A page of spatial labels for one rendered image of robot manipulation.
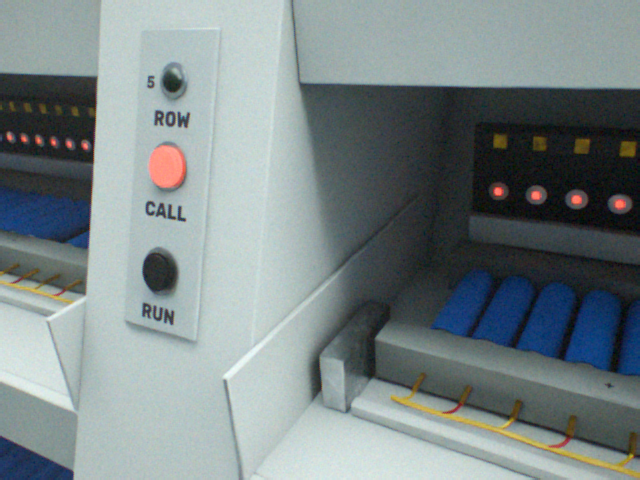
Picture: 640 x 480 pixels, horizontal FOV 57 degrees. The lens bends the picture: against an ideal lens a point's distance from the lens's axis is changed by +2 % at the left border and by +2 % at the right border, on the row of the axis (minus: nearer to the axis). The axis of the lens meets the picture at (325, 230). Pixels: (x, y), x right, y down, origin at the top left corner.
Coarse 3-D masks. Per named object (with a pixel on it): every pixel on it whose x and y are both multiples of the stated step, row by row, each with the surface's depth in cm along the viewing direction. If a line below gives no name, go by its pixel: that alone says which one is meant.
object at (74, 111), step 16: (0, 96) 54; (16, 96) 53; (32, 96) 52; (0, 112) 55; (16, 112) 53; (32, 112) 52; (48, 112) 51; (64, 112) 50; (80, 112) 49; (0, 128) 56; (16, 128) 55; (32, 128) 53; (48, 128) 52; (64, 128) 51; (80, 128) 50; (0, 144) 57; (16, 144) 56; (32, 144) 54; (48, 144) 53; (64, 144) 52; (80, 144) 51; (80, 160) 52
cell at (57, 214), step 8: (80, 200) 48; (64, 208) 47; (72, 208) 47; (80, 208) 48; (40, 216) 46; (48, 216) 46; (56, 216) 46; (64, 216) 46; (24, 224) 44; (32, 224) 44; (40, 224) 45; (16, 232) 44; (24, 232) 44
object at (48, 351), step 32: (0, 160) 57; (32, 160) 54; (64, 160) 52; (0, 320) 36; (32, 320) 35; (64, 320) 26; (0, 352) 32; (32, 352) 32; (64, 352) 26; (0, 384) 30; (32, 384) 30; (64, 384) 29; (0, 416) 32; (32, 416) 30; (64, 416) 28; (32, 448) 32; (64, 448) 30
